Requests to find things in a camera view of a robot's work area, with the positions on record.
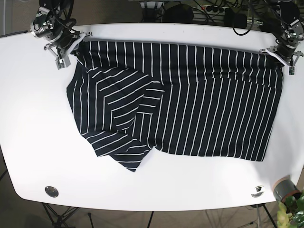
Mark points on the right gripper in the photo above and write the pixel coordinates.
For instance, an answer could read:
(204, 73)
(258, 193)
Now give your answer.
(64, 46)

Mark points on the grey plant pot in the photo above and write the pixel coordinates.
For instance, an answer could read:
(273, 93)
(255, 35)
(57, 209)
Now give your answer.
(284, 188)

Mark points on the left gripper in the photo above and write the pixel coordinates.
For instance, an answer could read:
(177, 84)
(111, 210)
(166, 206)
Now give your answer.
(285, 51)

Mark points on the metal table grommet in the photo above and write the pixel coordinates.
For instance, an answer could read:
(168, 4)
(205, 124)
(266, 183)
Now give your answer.
(258, 191)
(51, 191)

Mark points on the black white striped T-shirt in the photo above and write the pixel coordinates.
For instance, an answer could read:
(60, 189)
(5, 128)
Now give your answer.
(128, 98)

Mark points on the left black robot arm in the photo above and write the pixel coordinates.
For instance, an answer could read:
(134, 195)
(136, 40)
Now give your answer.
(283, 20)

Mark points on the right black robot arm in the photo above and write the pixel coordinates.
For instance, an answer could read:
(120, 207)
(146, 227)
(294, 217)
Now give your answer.
(53, 22)

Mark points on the green plant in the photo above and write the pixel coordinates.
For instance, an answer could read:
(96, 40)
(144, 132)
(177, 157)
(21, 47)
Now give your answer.
(291, 212)

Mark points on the right metal table grommet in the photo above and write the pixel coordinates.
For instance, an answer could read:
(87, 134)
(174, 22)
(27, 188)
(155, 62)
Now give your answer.
(258, 191)

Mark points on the left metal table grommet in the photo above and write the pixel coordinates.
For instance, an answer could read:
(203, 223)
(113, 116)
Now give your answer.
(51, 191)

